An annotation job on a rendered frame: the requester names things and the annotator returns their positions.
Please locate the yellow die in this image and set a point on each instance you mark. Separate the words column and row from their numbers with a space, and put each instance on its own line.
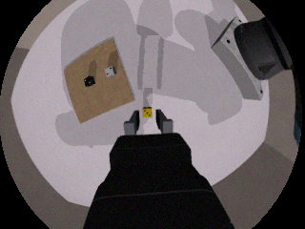
column 147, row 111

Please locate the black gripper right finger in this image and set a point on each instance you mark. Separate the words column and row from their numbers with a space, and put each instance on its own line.
column 164, row 124

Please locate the brown square mat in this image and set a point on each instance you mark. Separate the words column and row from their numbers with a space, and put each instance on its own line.
column 107, row 93

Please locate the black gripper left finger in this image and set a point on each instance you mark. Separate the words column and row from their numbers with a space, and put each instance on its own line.
column 132, row 126

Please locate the black die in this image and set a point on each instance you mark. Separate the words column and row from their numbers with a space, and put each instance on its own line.
column 89, row 81

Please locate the grey die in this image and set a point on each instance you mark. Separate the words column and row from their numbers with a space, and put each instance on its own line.
column 110, row 71

